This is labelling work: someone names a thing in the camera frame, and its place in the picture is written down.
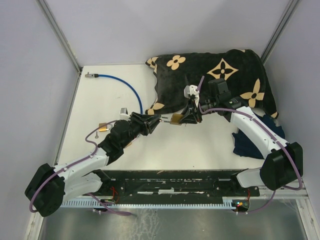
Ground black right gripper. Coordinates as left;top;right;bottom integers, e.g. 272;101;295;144
177;97;218;125

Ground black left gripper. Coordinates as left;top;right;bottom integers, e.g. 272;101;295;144
120;111;162;149

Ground brass padlock with key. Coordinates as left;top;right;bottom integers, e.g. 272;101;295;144
159;113;183;126

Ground small brass padlock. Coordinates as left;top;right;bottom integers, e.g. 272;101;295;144
98;122;113;132

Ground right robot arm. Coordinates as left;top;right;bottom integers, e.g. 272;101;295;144
178;78;303;196

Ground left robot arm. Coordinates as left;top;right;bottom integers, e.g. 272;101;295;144
24;112;161;217

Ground dark blue cloth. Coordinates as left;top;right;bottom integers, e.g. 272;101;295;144
232;114;286;160

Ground black floral patterned blanket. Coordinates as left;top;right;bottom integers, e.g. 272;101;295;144
145;48;280;120

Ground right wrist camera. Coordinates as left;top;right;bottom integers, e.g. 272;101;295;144
183;85;200;107

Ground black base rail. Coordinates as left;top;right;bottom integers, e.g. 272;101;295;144
94;170;260;200

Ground blue cable with plug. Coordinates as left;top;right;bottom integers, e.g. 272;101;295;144
85;71;145;115

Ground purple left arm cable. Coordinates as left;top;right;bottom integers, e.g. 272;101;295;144
29;119;118;213

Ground white slotted cable duct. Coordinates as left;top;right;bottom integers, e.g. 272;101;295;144
59;196;238;208

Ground left aluminium frame post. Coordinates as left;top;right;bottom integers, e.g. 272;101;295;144
36;0;82;73

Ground aluminium frame post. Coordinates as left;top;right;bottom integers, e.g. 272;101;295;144
36;0;82;73
260;0;301;64

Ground right aluminium frame post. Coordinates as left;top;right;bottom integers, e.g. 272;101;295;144
260;0;301;64

